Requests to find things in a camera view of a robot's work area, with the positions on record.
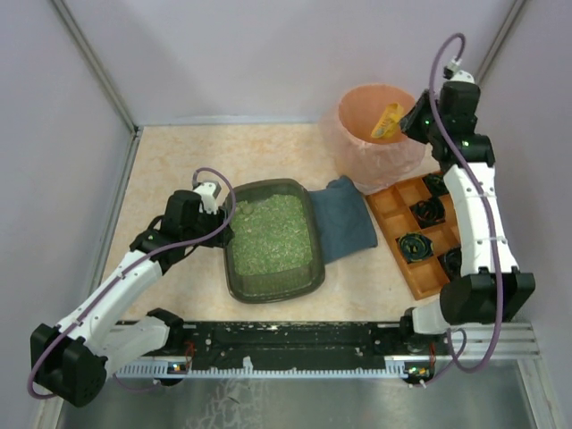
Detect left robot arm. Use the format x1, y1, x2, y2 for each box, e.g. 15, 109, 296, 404
28, 181, 231, 408

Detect bin with pink bag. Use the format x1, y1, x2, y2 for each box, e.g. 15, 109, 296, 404
318, 84, 425, 195

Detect black coiled cable near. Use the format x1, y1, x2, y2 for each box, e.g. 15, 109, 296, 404
440, 248, 464, 281

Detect yellow litter scoop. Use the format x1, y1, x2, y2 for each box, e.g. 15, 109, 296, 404
370, 103, 404, 139

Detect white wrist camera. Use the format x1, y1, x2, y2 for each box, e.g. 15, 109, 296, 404
192, 181, 222, 215
442, 57, 475, 84

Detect orange compartment tray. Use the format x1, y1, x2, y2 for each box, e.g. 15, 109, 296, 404
366, 171, 461, 300

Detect dark grey litter box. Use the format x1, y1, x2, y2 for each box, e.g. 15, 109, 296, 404
224, 179, 325, 304

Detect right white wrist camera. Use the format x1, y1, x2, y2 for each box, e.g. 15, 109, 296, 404
442, 57, 475, 84

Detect black coiled cable far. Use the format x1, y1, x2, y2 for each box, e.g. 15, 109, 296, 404
422, 172, 452, 197

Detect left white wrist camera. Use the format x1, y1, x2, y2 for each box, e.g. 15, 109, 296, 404
192, 181, 222, 215

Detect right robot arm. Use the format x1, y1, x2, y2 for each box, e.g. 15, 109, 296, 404
400, 80, 535, 335

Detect blue folded cloth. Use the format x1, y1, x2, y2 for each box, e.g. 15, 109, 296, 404
309, 176, 378, 265

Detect black coiled cable middle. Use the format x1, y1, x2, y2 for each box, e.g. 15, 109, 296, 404
409, 196, 447, 227

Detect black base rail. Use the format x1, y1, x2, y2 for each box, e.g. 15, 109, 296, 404
96, 319, 448, 388

